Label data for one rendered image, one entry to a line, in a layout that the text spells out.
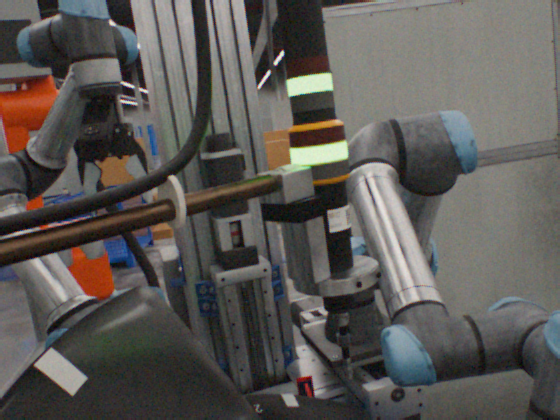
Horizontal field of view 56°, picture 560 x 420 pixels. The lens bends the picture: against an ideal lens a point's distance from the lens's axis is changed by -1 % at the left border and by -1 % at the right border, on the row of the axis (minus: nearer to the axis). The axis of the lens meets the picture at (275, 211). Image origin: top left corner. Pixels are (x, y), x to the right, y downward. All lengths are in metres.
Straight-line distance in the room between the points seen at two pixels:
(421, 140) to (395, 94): 1.42
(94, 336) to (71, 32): 0.62
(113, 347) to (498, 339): 0.46
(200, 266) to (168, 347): 0.93
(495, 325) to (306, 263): 0.35
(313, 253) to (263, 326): 0.95
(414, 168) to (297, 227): 0.55
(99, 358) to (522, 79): 2.36
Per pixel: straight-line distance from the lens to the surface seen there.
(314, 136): 0.39
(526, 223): 2.65
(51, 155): 1.25
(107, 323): 0.42
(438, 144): 0.93
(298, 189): 0.37
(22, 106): 4.37
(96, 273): 4.35
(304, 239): 0.39
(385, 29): 2.35
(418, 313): 0.69
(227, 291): 1.27
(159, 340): 0.43
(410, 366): 0.66
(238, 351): 1.32
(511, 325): 0.70
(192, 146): 0.33
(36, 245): 0.29
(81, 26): 0.93
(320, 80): 0.40
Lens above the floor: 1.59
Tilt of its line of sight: 10 degrees down
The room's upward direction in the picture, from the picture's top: 9 degrees counter-clockwise
